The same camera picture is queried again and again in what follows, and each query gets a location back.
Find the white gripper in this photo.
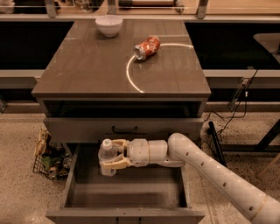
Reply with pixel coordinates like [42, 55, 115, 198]
[101, 139, 150, 170]

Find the black cable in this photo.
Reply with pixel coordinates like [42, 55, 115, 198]
[200, 69, 260, 147]

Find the wire basket with trash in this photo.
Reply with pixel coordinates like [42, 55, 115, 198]
[32, 129, 72, 180]

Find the white ceramic bowl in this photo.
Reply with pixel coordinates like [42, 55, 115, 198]
[95, 15, 123, 37]

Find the grey drawer cabinet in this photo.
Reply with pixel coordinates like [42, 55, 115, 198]
[31, 18, 213, 224]

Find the black stand leg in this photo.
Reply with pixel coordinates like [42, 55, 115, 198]
[208, 122, 227, 167]

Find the closed upper drawer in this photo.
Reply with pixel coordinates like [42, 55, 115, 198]
[44, 117, 203, 144]

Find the clear plastic water bottle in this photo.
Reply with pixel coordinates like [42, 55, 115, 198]
[98, 139, 117, 177]

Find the crushed orange soda can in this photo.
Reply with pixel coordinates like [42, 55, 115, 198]
[134, 36, 161, 60]

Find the open middle drawer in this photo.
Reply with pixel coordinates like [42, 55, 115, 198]
[46, 144, 205, 224]

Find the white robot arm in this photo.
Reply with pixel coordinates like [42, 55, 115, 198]
[98, 133, 280, 224]

